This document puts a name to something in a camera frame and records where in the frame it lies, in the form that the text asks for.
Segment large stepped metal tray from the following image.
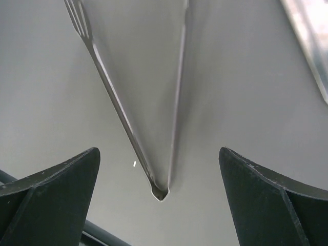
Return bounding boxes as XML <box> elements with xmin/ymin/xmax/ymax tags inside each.
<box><xmin>281</xmin><ymin>0</ymin><xmax>327</xmax><ymax>102</ymax></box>

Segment metal serving tongs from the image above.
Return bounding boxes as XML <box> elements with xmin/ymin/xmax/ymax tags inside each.
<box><xmin>65</xmin><ymin>1</ymin><xmax>189</xmax><ymax>202</ymax></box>

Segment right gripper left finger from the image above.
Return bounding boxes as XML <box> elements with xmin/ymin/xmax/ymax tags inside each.
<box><xmin>1</xmin><ymin>147</ymin><xmax>100</xmax><ymax>245</ymax></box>

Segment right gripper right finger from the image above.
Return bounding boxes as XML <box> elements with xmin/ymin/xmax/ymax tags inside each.
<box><xmin>219</xmin><ymin>147</ymin><xmax>327</xmax><ymax>245</ymax></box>

